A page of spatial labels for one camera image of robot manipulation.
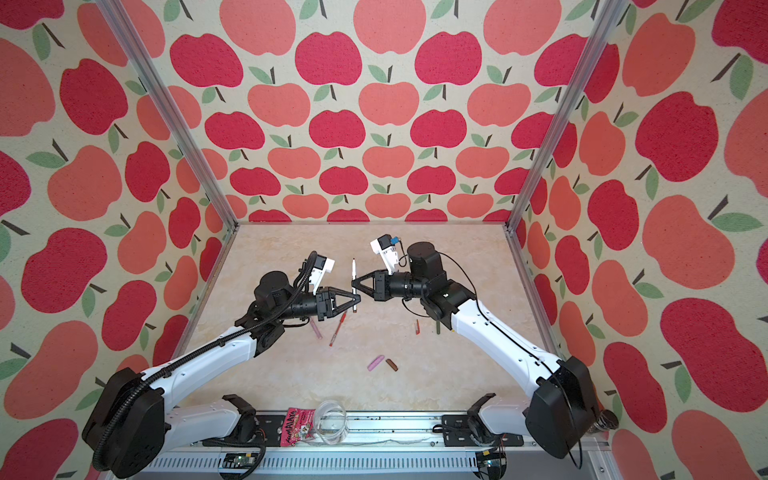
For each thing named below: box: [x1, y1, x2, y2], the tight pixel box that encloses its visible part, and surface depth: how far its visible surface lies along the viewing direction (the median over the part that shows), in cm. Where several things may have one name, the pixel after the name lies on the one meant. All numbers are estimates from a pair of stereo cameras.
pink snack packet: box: [280, 407, 316, 447], surface depth 76 cm
